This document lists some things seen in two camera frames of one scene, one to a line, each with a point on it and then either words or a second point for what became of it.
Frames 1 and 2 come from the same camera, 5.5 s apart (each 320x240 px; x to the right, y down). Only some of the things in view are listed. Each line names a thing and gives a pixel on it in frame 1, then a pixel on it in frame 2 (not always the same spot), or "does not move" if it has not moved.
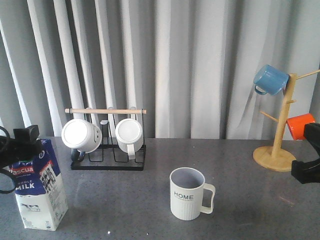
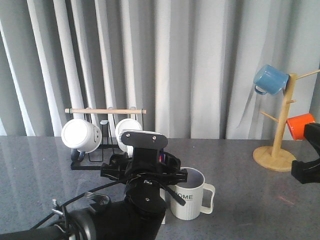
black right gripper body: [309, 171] does not move
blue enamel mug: [270, 80] does not move
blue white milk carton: [40, 191] → [162, 157]
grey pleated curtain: [190, 63] does not move
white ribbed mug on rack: [129, 135] does not move
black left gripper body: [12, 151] → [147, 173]
